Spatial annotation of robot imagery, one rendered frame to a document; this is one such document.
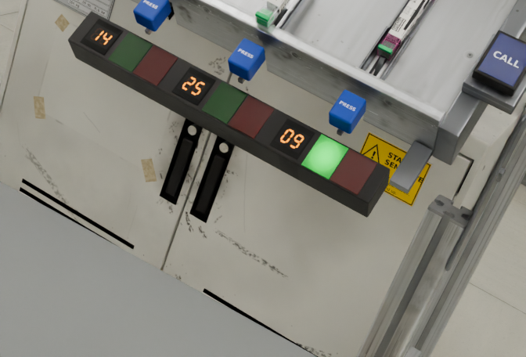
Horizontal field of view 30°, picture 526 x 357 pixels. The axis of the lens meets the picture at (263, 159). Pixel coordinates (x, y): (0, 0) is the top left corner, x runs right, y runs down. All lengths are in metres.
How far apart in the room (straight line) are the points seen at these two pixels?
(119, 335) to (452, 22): 0.46
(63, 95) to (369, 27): 0.64
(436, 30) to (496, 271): 1.49
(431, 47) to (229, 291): 0.60
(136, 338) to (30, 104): 0.88
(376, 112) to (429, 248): 0.14
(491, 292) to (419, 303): 1.33
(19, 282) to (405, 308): 0.43
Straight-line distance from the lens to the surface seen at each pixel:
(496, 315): 2.21
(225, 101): 0.93
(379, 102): 0.91
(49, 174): 1.53
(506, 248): 2.53
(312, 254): 1.34
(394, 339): 0.99
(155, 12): 0.96
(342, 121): 0.89
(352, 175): 0.89
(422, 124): 0.90
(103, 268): 0.74
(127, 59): 0.96
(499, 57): 0.89
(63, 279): 0.72
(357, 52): 0.94
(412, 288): 0.98
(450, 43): 0.95
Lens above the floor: 1.01
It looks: 25 degrees down
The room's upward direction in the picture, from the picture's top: 21 degrees clockwise
